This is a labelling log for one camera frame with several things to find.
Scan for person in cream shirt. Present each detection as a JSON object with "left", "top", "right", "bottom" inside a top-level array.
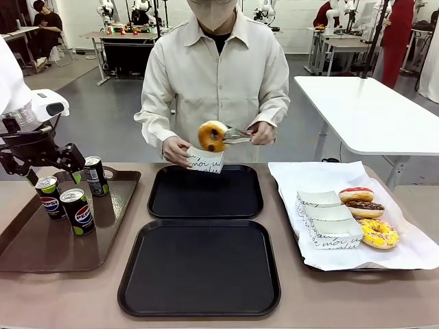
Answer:
[{"left": 133, "top": 0, "right": 291, "bottom": 166}]

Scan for red glazed donut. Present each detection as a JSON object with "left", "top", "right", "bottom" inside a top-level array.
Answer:
[{"left": 338, "top": 186, "right": 375, "bottom": 204}]

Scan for dark tray under paper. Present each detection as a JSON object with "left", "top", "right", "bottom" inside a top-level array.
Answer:
[{"left": 294, "top": 226, "right": 426, "bottom": 280}]

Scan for black pole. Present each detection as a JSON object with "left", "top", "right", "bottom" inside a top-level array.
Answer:
[{"left": 359, "top": 0, "right": 392, "bottom": 80}]

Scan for person in red top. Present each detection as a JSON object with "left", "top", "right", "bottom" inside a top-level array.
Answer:
[{"left": 312, "top": 1, "right": 340, "bottom": 29}]

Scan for background workbench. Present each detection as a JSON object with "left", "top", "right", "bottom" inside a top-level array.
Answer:
[{"left": 80, "top": 30, "right": 162, "bottom": 86}]

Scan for white chair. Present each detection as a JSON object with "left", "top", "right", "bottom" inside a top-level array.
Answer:
[{"left": 51, "top": 43, "right": 75, "bottom": 68}]

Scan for person's right forearm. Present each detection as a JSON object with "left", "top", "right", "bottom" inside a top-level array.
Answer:
[{"left": 133, "top": 102, "right": 180, "bottom": 149}]

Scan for yellow sprinkled donut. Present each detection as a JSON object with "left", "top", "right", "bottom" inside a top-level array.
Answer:
[{"left": 357, "top": 218, "right": 400, "bottom": 249}]

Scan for white table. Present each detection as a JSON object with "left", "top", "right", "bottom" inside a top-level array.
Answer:
[{"left": 294, "top": 75, "right": 439, "bottom": 188}]

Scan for person's right hand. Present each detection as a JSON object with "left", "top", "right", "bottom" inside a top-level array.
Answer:
[{"left": 161, "top": 136, "right": 193, "bottom": 169}]

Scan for metal serving tongs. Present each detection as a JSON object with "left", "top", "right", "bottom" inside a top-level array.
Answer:
[{"left": 222, "top": 125, "right": 257, "bottom": 145}]

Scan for background grey desk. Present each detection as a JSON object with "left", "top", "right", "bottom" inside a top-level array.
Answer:
[{"left": 307, "top": 26, "right": 382, "bottom": 77}]

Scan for person's left hand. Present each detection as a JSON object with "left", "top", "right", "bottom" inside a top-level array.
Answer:
[{"left": 247, "top": 121, "right": 278, "bottom": 147}]

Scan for person's left forearm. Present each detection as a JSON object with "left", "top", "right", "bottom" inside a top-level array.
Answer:
[{"left": 255, "top": 101, "right": 291, "bottom": 130}]

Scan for chocolate glazed donut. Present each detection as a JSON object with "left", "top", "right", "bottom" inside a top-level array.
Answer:
[{"left": 344, "top": 199, "right": 385, "bottom": 220}]

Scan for large black serving tray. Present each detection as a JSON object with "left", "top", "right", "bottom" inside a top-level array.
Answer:
[{"left": 117, "top": 219, "right": 282, "bottom": 318}]

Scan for beige face mask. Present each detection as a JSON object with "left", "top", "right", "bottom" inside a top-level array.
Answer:
[{"left": 187, "top": 0, "right": 238, "bottom": 33}]

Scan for seated person in black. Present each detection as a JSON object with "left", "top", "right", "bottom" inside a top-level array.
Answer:
[{"left": 30, "top": 0, "right": 64, "bottom": 73}]

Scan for black Pepsi can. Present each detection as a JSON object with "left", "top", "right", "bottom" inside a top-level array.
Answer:
[
  {"left": 60, "top": 188, "right": 96, "bottom": 237},
  {"left": 34, "top": 175, "right": 68, "bottom": 221},
  {"left": 83, "top": 156, "right": 110, "bottom": 198}
]

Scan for small black serving tray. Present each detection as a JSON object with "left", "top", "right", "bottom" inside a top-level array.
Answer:
[{"left": 147, "top": 164, "right": 264, "bottom": 220}]

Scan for person in red dress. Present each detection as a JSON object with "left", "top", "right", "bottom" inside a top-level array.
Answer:
[{"left": 379, "top": 0, "right": 416, "bottom": 89}]

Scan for brown plastic tray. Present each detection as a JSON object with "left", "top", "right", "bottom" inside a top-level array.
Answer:
[{"left": 0, "top": 165, "right": 142, "bottom": 279}]

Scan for background wooden desk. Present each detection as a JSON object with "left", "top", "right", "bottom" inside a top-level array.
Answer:
[{"left": 0, "top": 25, "right": 40, "bottom": 44}]

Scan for white paper sheet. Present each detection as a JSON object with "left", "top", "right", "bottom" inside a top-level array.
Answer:
[{"left": 267, "top": 160, "right": 439, "bottom": 272}]

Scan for plain glazed donut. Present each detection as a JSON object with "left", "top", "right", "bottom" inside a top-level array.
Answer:
[{"left": 198, "top": 120, "right": 229, "bottom": 153}]

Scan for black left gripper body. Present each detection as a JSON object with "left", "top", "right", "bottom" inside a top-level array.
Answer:
[{"left": 0, "top": 125, "right": 59, "bottom": 164}]

